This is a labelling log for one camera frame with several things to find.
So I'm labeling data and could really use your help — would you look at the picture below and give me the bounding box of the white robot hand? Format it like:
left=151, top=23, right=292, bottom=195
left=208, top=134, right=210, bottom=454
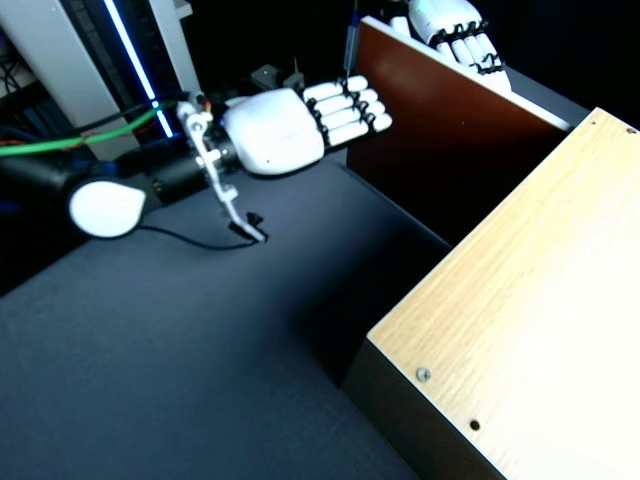
left=389, top=0, right=514, bottom=94
left=221, top=74, right=394, bottom=178

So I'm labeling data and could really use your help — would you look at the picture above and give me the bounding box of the dark brown wooden panel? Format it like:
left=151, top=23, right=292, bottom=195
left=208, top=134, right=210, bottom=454
left=344, top=14, right=574, bottom=249

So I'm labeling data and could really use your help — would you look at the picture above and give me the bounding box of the light wooden box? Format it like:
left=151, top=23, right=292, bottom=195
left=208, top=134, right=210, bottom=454
left=342, top=106, right=640, bottom=480

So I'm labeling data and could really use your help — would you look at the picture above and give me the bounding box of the thin grey rod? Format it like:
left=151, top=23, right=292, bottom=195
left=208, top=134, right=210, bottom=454
left=343, top=0, right=362, bottom=79

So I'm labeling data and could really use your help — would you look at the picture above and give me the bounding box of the blue-white light strip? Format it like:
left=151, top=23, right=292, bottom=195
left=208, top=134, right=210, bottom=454
left=102, top=0, right=175, bottom=140

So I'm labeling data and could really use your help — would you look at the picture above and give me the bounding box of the white column panel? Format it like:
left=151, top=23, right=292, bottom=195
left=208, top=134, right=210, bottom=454
left=0, top=0, right=127, bottom=147

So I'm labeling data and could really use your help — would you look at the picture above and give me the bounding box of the grey table cloth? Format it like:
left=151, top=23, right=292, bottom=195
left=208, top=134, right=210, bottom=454
left=0, top=67, right=591, bottom=480

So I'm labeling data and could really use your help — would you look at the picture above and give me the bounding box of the white frame post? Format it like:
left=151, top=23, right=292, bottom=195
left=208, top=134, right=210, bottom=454
left=148, top=0, right=202, bottom=97

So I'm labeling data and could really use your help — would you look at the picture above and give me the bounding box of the thin black cable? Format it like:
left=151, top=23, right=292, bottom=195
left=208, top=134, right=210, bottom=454
left=137, top=224, right=269, bottom=251

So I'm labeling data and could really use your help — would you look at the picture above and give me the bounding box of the green cable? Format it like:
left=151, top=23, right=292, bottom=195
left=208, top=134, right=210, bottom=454
left=0, top=102, right=179, bottom=157

